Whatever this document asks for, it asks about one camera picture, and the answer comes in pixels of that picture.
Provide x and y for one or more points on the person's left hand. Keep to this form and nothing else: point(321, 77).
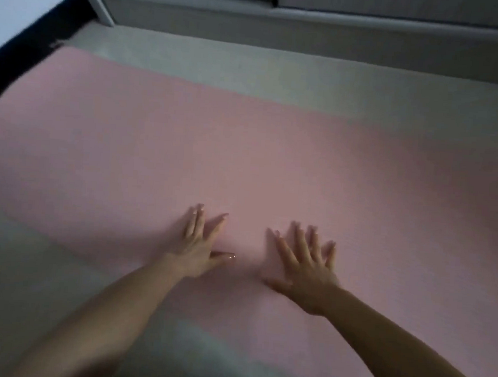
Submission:
point(194, 252)

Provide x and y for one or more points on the person's right hand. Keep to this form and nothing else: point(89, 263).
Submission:
point(306, 282)

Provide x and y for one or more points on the person's left thumb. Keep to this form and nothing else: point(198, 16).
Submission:
point(223, 257)

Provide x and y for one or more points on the person's right thumb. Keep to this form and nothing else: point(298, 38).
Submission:
point(277, 284)

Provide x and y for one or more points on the person's right middle finger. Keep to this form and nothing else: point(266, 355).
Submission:
point(299, 242)

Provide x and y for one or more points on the person's right little finger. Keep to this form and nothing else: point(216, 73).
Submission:
point(330, 254)

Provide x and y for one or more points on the pink bed sheet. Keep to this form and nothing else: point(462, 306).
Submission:
point(250, 161)

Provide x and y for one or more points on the person's right forearm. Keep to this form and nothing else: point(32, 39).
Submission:
point(390, 350)

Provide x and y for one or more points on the person's left forearm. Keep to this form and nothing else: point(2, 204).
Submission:
point(106, 312)

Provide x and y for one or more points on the grey mattress cover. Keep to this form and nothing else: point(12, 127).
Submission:
point(281, 70)

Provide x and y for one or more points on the grey upholstered headboard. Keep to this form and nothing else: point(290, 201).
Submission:
point(326, 27)

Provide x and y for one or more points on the black skirting strip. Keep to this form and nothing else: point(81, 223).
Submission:
point(35, 42)

